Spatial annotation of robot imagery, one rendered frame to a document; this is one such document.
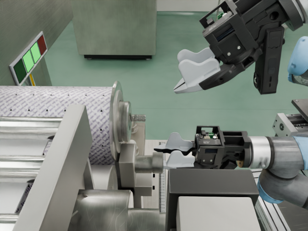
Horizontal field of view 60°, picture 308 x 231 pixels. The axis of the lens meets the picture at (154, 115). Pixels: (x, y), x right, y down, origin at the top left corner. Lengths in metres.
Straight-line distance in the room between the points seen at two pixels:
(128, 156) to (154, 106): 2.15
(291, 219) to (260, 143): 1.13
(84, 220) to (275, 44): 0.35
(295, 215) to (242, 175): 1.60
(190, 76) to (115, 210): 0.27
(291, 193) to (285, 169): 0.08
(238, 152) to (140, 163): 0.24
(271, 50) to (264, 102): 2.47
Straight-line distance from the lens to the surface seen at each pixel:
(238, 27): 0.40
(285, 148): 0.66
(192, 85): 0.44
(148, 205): 0.79
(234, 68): 0.42
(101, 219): 0.23
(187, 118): 2.50
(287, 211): 1.76
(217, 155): 0.60
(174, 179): 0.16
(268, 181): 0.73
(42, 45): 1.02
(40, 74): 1.44
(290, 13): 0.42
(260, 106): 2.83
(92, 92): 0.46
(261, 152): 0.63
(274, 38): 0.43
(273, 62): 0.45
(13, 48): 0.86
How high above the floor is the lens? 1.56
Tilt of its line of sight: 39 degrees down
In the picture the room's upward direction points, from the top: straight up
